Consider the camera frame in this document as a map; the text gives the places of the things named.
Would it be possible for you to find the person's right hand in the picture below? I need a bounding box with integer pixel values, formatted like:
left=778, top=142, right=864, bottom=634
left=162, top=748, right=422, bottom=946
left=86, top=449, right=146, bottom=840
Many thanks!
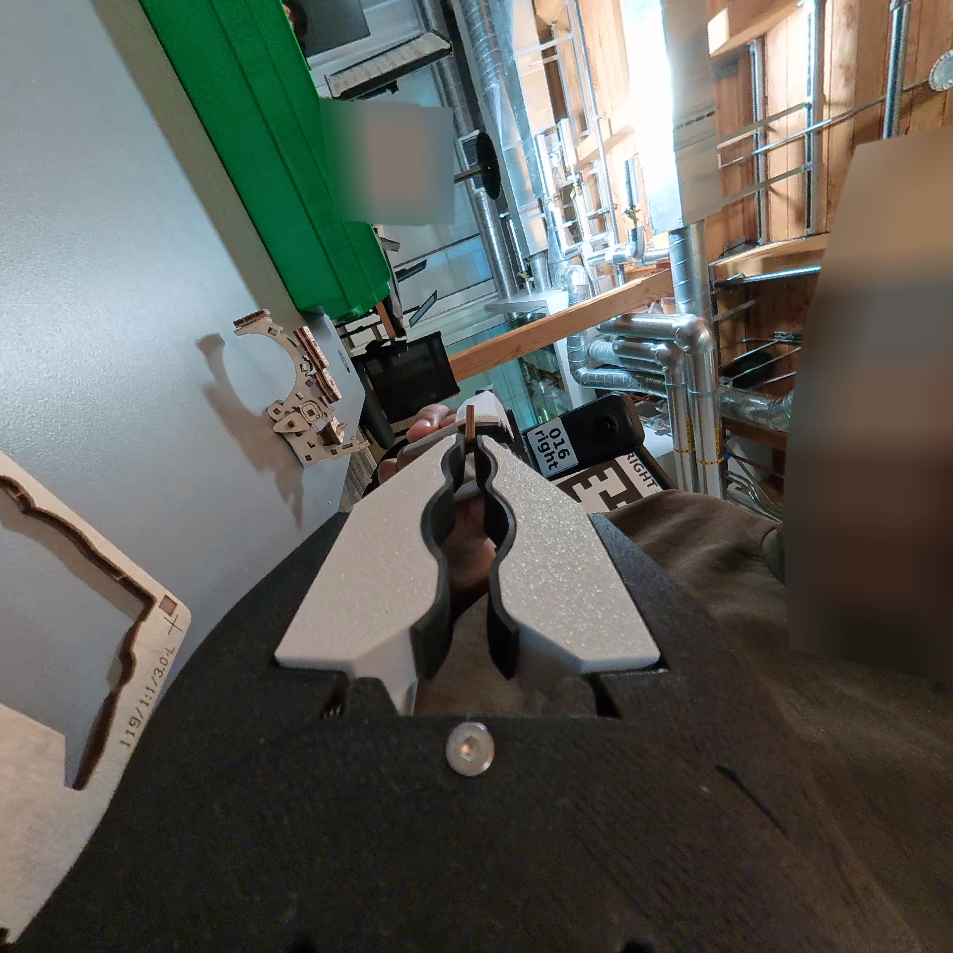
left=376, top=402, right=497, bottom=597

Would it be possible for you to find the metal handrail bar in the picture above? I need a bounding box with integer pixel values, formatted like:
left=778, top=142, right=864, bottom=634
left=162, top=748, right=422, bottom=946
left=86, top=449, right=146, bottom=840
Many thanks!
left=726, top=266, right=823, bottom=289

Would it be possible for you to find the black round disc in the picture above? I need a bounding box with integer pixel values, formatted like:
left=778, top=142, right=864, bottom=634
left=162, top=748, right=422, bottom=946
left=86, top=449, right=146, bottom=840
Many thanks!
left=456, top=133, right=501, bottom=198

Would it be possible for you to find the silver vertical duct pipe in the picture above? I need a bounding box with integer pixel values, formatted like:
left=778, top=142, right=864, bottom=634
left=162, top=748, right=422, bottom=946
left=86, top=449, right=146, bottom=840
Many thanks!
left=669, top=222, right=708, bottom=317

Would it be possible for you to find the wooden model assembly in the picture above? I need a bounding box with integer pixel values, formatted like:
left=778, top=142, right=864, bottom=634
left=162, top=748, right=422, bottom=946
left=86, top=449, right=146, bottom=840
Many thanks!
left=232, top=309, right=371, bottom=469

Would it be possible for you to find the spiral ventilation duct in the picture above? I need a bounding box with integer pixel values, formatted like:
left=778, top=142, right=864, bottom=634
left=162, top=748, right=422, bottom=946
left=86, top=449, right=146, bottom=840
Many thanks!
left=447, top=0, right=537, bottom=299

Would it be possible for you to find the black monitor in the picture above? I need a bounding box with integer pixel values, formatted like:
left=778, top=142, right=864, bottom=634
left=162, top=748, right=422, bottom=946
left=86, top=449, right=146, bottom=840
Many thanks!
left=363, top=333, right=460, bottom=427

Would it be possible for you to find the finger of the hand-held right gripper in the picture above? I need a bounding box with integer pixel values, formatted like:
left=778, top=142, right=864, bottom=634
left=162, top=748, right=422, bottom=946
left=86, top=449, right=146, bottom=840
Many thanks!
left=402, top=428, right=486, bottom=501
left=456, top=393, right=516, bottom=448

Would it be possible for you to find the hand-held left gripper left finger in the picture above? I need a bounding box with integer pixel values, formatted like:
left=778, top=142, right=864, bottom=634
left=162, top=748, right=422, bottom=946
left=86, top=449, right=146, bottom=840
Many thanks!
left=274, top=435, right=457, bottom=717

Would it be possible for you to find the silver elbow pipe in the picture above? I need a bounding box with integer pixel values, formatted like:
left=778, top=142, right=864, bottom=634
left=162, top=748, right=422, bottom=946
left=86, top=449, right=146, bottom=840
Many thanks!
left=577, top=339, right=689, bottom=455
left=596, top=313, right=725, bottom=498

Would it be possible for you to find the laser-cut plywood sheet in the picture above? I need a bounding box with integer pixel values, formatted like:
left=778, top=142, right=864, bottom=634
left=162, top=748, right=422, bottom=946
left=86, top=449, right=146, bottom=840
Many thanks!
left=0, top=450, right=193, bottom=943

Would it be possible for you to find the wooden wall ledge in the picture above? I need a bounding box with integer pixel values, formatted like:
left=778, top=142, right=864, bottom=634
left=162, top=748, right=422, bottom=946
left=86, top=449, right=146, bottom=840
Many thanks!
left=711, top=234, right=831, bottom=284

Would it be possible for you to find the flexible foil duct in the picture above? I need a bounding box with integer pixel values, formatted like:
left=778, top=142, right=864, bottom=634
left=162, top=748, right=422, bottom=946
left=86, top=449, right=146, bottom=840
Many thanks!
left=718, top=387, right=794, bottom=431

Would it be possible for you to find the person's olive sweatshirt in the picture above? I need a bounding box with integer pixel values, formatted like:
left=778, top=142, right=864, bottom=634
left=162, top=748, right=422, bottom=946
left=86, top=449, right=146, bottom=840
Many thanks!
left=592, top=487, right=953, bottom=953

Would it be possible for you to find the green plastic crate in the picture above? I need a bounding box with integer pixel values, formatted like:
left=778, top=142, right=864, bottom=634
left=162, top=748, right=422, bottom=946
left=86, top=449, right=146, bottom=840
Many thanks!
left=140, top=0, right=393, bottom=323

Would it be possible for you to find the white table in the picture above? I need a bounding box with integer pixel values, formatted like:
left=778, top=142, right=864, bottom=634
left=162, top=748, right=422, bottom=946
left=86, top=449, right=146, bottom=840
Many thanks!
left=484, top=290, right=570, bottom=319

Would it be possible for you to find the silver rectangular duct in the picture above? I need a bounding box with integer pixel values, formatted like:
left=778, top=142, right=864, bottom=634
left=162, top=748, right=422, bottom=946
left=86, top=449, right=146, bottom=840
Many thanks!
left=646, top=0, right=719, bottom=232

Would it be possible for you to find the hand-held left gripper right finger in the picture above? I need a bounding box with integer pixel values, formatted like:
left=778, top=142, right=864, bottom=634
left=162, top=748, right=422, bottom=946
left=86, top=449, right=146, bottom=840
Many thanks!
left=475, top=434, right=664, bottom=681

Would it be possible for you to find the grey desk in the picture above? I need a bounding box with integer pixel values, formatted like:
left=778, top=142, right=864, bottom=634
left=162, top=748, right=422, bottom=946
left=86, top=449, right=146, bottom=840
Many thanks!
left=0, top=0, right=371, bottom=794

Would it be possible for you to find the wooden railing beam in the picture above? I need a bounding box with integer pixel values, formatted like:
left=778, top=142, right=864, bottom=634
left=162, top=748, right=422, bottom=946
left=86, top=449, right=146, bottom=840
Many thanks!
left=449, top=267, right=675, bottom=382

